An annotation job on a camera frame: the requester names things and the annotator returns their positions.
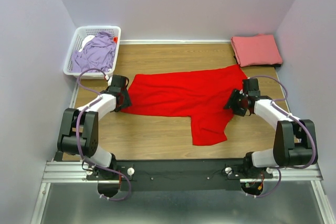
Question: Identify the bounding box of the white plastic laundry basket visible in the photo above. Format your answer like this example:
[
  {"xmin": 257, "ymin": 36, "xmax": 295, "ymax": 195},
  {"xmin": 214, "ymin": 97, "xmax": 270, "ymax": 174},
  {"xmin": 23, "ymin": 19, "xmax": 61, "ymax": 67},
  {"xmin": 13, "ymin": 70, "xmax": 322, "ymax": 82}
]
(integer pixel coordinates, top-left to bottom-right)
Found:
[{"xmin": 63, "ymin": 26, "xmax": 121, "ymax": 79}]

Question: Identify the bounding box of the white garment in basket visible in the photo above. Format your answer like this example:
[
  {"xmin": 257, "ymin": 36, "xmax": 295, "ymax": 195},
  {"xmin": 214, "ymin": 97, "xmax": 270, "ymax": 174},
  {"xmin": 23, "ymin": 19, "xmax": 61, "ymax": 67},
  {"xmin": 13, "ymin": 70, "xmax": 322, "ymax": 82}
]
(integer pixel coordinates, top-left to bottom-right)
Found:
[{"xmin": 78, "ymin": 35, "xmax": 95, "ymax": 52}]

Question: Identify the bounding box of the folded pink t shirt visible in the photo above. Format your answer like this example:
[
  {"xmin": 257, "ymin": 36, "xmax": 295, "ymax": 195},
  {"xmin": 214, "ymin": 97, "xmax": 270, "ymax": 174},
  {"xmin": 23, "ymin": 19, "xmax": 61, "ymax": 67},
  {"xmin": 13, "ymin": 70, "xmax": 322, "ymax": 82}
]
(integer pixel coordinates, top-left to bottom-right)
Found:
[{"xmin": 230, "ymin": 34, "xmax": 283, "ymax": 62}]

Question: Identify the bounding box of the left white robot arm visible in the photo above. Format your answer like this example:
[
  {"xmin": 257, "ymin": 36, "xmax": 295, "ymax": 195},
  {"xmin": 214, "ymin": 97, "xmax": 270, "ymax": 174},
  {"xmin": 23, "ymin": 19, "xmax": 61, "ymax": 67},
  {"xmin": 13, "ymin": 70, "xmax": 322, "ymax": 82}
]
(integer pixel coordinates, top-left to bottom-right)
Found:
[{"xmin": 57, "ymin": 88, "xmax": 131, "ymax": 179}]

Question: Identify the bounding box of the aluminium frame rail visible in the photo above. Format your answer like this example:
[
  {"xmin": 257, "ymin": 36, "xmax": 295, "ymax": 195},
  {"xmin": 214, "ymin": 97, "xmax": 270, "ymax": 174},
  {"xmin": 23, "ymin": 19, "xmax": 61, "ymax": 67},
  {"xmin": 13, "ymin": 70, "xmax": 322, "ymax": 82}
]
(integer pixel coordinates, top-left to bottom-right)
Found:
[{"xmin": 30, "ymin": 79, "xmax": 336, "ymax": 224}]

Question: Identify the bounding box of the purple t shirt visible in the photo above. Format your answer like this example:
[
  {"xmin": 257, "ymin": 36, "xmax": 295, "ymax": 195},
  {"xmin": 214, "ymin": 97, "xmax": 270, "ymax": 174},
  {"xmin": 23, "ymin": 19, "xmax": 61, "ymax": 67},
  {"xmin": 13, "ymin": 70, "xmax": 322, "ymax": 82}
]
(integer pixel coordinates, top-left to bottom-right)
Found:
[{"xmin": 71, "ymin": 31, "xmax": 117, "ymax": 73}]

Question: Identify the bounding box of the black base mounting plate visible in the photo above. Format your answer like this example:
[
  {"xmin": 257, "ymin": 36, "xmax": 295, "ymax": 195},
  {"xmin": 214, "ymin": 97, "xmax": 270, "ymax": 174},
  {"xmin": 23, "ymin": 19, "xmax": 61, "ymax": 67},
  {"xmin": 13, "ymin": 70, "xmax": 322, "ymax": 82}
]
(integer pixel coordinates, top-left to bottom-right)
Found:
[{"xmin": 86, "ymin": 158, "xmax": 273, "ymax": 196}]

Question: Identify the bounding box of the red t shirt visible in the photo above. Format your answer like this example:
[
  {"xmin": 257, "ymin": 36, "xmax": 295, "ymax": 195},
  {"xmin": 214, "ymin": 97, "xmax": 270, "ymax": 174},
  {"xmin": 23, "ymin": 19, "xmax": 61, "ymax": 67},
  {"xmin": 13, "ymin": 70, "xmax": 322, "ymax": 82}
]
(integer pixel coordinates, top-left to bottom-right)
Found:
[{"xmin": 122, "ymin": 65, "xmax": 247, "ymax": 146}]

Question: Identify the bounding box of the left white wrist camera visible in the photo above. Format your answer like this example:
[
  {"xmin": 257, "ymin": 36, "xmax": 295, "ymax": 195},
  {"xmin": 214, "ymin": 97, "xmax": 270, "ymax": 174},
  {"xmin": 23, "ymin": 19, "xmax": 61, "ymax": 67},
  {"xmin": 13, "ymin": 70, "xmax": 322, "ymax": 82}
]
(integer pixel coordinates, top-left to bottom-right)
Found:
[{"xmin": 106, "ymin": 75, "xmax": 129, "ymax": 93}]

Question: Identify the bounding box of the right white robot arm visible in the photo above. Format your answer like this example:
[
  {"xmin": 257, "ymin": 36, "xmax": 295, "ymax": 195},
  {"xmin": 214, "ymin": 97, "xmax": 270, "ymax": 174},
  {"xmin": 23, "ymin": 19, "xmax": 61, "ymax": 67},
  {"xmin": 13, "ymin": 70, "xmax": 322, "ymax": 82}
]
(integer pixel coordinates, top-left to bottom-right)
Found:
[{"xmin": 224, "ymin": 89, "xmax": 318, "ymax": 178}]

